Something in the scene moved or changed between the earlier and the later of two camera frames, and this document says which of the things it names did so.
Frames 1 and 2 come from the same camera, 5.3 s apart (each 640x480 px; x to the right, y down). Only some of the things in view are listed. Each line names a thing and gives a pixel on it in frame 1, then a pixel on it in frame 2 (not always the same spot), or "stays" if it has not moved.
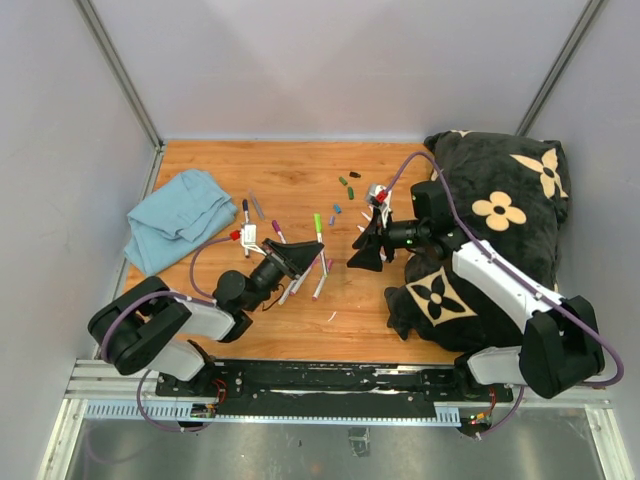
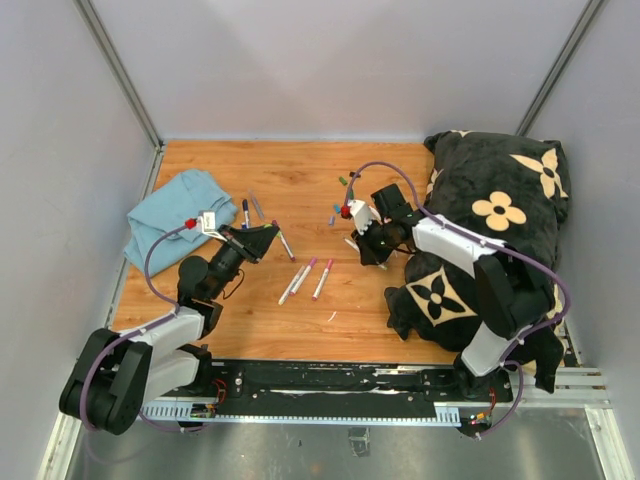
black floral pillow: [508, 201] stays
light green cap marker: [318, 224] -> [352, 243]
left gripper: [291, 259] -> [250, 244]
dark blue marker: [245, 207] stays
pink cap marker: [322, 282] stays
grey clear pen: [257, 206] stays
